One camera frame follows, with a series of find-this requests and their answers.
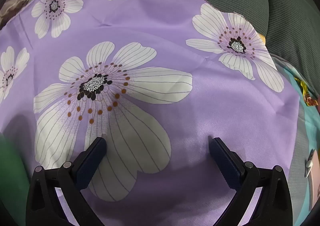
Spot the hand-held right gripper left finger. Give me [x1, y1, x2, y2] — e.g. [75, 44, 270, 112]
[27, 137, 107, 226]

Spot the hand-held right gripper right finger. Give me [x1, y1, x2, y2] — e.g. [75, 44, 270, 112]
[208, 137, 293, 226]

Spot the green plastic basin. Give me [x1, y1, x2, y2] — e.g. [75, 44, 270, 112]
[0, 136, 28, 208]

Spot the teal printed blanket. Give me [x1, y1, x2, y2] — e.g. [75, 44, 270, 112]
[271, 53, 320, 216]

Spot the purple floral cloth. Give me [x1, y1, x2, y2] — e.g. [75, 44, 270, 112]
[0, 0, 300, 226]

